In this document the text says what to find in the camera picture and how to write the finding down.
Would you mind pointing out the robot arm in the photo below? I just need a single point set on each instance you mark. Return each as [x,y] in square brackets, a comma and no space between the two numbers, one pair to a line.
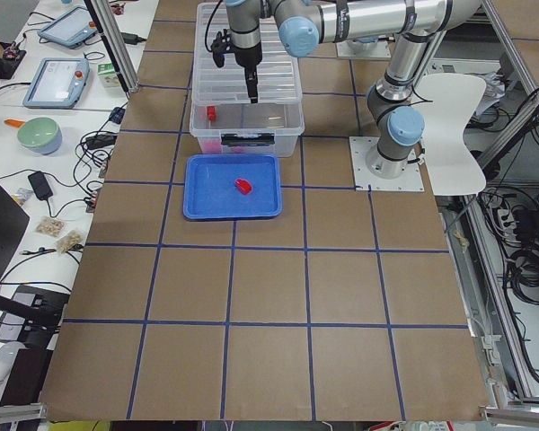
[304,25]

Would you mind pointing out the aluminium frame post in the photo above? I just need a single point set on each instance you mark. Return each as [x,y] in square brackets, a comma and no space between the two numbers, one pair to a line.
[112,40]

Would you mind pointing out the blue plastic tray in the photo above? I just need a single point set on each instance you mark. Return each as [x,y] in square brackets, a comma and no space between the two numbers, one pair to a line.
[210,194]

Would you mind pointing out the green bowl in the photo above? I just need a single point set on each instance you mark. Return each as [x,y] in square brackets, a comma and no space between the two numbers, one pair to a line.
[40,135]

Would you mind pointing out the snack bag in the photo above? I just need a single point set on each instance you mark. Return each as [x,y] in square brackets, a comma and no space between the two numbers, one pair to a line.
[50,226]
[72,241]

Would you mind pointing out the green white carton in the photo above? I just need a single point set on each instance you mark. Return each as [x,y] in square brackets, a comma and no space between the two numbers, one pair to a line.
[108,75]

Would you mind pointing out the white chair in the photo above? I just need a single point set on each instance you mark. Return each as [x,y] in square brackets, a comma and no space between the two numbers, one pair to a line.
[447,101]

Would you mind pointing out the clear plastic storage box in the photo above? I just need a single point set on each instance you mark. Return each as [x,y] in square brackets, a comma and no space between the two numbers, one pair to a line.
[267,128]

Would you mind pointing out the far teach pendant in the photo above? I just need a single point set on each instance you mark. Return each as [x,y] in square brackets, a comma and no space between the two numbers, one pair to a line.
[70,29]

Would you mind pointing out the near teach pendant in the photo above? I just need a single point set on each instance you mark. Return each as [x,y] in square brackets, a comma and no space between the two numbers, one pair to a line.
[57,84]

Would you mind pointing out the black power adapter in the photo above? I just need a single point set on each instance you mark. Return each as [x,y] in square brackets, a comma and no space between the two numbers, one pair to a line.
[40,185]

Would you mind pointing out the clear plastic box lid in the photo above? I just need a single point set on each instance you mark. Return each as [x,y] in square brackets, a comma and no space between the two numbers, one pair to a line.
[218,79]

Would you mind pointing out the red double block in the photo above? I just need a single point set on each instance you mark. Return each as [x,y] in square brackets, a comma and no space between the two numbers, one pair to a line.
[212,147]

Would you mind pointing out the teach pendant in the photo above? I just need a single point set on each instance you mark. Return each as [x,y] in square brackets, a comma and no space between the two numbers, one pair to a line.
[70,29]
[57,84]

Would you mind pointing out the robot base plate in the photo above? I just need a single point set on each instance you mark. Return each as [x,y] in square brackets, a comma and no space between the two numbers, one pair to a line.
[372,172]

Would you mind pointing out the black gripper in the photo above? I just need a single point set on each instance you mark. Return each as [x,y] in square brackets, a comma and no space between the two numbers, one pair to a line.
[247,56]

